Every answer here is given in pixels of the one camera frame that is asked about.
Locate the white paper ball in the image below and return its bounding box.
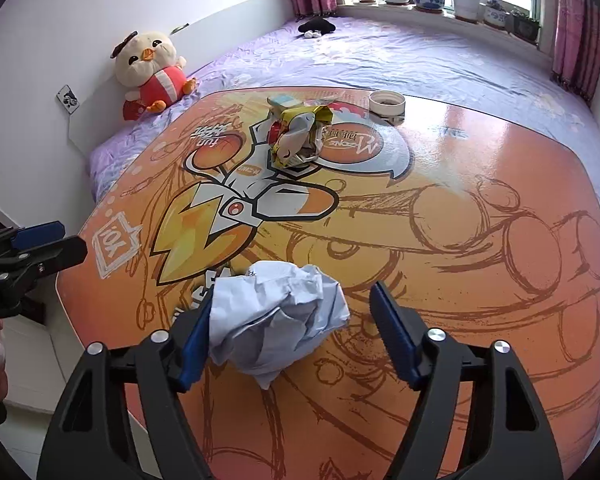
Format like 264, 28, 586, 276
209, 261, 351, 390

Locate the crumpled yellow snack wrapper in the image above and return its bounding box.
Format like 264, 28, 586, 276
266, 101, 333, 168

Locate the low white blue plant pot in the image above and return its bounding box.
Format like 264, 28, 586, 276
481, 0, 508, 30

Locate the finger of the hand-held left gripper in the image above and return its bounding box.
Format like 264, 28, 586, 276
0, 220, 65, 257
0, 236, 88, 287

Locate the plain white plant pot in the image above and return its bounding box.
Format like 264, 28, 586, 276
450, 0, 483, 23

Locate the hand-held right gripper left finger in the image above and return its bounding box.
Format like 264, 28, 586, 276
36, 305, 216, 480

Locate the white tape roll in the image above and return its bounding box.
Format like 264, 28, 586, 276
369, 91, 407, 117

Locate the black white wall sticker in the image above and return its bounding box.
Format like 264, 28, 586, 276
56, 84, 81, 115

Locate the small pale box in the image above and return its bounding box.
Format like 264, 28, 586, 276
267, 94, 301, 111

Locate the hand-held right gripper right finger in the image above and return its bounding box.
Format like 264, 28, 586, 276
369, 280, 565, 480

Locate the dark plant pot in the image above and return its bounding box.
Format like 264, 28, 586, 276
509, 9, 541, 43

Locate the black cloth item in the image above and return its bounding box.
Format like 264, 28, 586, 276
298, 16, 337, 40

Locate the chick plush toy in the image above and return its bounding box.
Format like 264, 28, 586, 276
111, 30, 198, 122

